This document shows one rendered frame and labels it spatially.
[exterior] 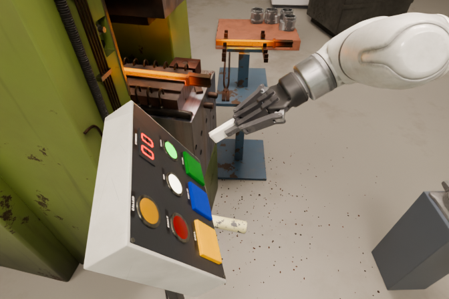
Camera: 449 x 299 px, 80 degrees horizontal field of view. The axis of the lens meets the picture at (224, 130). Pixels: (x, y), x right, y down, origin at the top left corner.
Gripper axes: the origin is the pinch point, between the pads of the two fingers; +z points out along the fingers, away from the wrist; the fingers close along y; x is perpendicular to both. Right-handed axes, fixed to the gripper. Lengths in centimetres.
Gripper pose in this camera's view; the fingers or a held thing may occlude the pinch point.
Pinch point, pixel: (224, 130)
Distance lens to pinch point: 63.3
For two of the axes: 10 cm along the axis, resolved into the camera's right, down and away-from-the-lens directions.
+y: -2.3, -6.6, 7.2
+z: -8.4, 5.0, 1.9
